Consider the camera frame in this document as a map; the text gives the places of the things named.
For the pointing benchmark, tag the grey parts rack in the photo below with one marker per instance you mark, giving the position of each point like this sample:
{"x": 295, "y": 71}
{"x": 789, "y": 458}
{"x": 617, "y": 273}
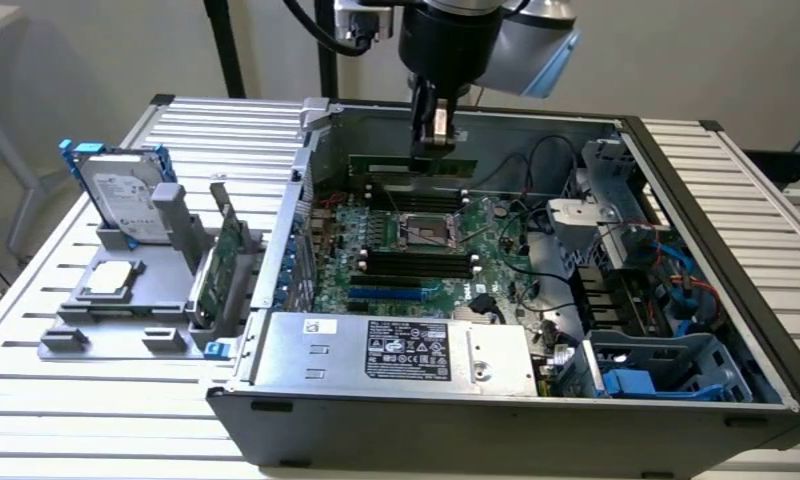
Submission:
{"x": 166, "y": 300}

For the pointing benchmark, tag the metal CPU socket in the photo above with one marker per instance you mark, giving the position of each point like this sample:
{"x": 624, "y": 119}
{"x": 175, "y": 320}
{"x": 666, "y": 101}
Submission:
{"x": 426, "y": 231}

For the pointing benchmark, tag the blue expansion slot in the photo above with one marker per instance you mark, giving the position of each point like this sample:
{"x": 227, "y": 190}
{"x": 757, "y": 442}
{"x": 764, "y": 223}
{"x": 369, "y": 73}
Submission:
{"x": 382, "y": 294}

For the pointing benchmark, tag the green RAM stick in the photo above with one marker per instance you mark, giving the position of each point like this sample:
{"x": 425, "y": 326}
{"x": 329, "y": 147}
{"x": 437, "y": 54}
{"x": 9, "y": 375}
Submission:
{"x": 380, "y": 166}

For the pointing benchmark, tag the blue plastic clip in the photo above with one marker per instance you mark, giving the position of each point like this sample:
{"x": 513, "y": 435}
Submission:
{"x": 218, "y": 349}

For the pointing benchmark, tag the grey power supply unit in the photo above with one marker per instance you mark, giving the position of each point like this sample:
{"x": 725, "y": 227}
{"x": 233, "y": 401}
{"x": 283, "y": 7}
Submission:
{"x": 333, "y": 360}

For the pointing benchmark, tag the green graphics card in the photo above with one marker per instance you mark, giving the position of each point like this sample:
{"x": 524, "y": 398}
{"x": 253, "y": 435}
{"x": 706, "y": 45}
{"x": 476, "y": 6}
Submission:
{"x": 221, "y": 260}

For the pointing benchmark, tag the metal drive cage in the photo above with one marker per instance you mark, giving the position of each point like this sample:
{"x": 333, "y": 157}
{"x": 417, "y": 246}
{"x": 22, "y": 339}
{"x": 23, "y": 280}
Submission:
{"x": 606, "y": 170}

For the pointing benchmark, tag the open black PC case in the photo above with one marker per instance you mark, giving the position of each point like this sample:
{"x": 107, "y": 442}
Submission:
{"x": 480, "y": 430}

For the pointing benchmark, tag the thick black post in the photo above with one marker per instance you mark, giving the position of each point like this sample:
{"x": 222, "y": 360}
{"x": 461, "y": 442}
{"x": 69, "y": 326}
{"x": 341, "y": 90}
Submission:
{"x": 226, "y": 50}

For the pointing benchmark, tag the green motherboard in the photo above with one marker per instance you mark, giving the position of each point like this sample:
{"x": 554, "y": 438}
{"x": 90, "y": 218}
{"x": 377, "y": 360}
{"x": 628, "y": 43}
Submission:
{"x": 346, "y": 235}

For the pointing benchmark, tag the black expansion slot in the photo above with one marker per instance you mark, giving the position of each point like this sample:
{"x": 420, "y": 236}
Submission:
{"x": 380, "y": 307}

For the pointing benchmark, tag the silver hard disk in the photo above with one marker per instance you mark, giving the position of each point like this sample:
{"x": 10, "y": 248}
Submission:
{"x": 119, "y": 195}

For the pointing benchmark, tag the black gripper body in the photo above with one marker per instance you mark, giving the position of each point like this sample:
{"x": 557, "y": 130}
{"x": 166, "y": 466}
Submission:
{"x": 446, "y": 35}

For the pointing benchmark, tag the thin black post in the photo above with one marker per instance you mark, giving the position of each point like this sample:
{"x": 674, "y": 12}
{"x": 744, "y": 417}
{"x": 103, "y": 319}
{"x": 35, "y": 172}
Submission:
{"x": 327, "y": 70}

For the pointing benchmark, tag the silver CPU chip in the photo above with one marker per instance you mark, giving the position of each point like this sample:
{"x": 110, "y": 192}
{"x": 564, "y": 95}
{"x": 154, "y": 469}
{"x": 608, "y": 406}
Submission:
{"x": 109, "y": 276}

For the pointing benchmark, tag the blue disk caddy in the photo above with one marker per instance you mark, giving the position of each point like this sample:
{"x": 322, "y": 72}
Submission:
{"x": 71, "y": 165}

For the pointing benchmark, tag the black RAM slot bank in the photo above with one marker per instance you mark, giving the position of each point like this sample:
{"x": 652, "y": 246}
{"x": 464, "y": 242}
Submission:
{"x": 416, "y": 262}
{"x": 420, "y": 199}

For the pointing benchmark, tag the grey case latch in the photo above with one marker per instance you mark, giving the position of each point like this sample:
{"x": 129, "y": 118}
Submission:
{"x": 314, "y": 114}

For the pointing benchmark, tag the grey disk bay blue latch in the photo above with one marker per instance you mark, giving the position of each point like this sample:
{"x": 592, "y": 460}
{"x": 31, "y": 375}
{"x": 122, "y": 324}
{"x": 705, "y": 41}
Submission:
{"x": 666, "y": 365}

